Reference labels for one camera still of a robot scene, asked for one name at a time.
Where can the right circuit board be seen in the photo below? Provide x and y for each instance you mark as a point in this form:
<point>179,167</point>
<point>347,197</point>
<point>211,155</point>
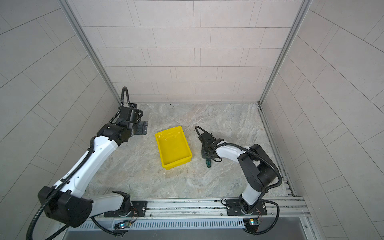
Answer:
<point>251,225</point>

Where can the white ventilation grille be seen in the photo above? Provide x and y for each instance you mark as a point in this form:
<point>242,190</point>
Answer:
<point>178,224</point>

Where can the circuit board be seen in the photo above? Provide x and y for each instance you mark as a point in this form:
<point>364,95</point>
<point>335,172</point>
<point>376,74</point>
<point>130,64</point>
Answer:
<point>123,225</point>
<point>251,225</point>

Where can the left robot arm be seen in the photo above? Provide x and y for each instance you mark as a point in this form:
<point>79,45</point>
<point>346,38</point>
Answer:
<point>64,201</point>

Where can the yellow plastic bin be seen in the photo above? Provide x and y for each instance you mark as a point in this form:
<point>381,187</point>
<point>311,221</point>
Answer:
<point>173,148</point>

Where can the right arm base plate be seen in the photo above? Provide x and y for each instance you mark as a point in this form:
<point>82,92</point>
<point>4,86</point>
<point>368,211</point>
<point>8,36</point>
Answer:
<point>238,207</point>

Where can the left corner metal post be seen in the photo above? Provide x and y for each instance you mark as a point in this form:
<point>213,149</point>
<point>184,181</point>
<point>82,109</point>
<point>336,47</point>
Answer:
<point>87,45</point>

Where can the corner metal post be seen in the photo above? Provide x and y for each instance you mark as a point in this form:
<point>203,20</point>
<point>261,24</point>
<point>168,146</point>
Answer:
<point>287,44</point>
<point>87,45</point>

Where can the left circuit board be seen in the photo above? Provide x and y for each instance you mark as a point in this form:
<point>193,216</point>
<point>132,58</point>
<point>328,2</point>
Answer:
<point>123,225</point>

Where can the right corner metal post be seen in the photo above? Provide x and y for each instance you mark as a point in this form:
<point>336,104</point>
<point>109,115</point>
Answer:
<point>287,44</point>

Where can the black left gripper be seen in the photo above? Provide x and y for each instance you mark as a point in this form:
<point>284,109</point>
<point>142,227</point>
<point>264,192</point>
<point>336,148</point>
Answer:
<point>141,130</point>

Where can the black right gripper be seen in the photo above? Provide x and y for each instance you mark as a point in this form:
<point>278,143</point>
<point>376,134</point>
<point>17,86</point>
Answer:
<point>203,153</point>

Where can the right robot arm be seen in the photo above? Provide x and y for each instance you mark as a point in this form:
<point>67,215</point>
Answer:
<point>260,171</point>

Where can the green black handled screwdriver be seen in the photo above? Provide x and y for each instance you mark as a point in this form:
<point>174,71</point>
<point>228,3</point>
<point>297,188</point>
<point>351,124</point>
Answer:
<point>209,163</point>

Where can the aluminium mounting rail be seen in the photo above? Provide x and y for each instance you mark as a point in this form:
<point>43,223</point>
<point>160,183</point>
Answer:
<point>211,208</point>

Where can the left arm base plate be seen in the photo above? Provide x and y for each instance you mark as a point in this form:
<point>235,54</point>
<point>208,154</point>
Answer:
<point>132,210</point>

